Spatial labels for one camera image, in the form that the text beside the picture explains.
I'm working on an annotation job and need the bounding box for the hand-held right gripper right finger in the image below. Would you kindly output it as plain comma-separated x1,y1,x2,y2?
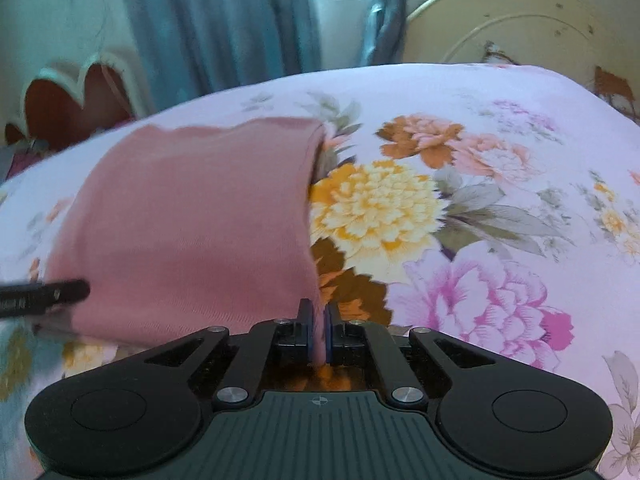
324,302,497,407

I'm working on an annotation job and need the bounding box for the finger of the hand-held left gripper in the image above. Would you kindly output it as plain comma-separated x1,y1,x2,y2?
0,280,91,320

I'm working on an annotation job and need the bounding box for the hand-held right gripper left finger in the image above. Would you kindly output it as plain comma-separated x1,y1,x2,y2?
144,298,317,407

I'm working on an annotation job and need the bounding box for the pink small garment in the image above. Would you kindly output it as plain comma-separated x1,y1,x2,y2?
42,116,328,361

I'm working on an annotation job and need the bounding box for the pile of clothes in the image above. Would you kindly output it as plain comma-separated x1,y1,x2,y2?
0,137,66,183

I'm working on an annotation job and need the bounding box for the floral bedsheet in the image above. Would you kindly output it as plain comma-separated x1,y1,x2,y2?
0,62,640,480

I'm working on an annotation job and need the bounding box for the cream scalloped red headboard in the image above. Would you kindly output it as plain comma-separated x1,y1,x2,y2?
4,52,146,153

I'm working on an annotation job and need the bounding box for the blue curtain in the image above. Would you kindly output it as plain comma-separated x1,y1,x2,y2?
359,0,432,67
116,0,322,111

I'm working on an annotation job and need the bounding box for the cream round headboard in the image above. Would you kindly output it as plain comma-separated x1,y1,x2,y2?
404,0,640,121

